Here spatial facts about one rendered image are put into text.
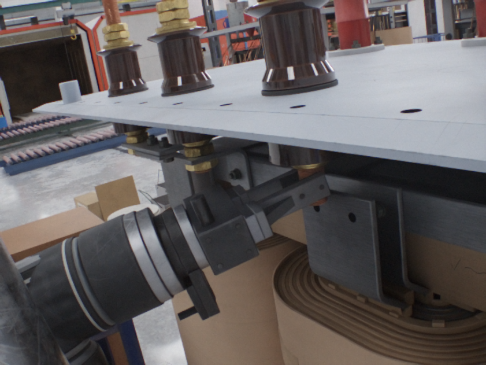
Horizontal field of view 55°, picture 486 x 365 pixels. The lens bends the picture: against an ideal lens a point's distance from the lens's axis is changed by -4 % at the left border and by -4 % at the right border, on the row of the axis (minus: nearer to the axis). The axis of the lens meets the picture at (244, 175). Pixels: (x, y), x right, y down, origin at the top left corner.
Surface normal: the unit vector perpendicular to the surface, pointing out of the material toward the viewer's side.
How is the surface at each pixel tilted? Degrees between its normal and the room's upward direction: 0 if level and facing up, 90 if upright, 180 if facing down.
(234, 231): 90
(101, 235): 23
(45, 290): 56
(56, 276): 49
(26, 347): 70
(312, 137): 11
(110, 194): 81
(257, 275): 90
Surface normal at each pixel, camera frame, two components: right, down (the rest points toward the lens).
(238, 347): -0.33, 0.30
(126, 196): 0.51, -0.01
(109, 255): -0.07, -0.43
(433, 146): -0.32, -0.88
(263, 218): 0.23, 0.22
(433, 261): -0.82, 0.28
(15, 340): 0.78, -0.34
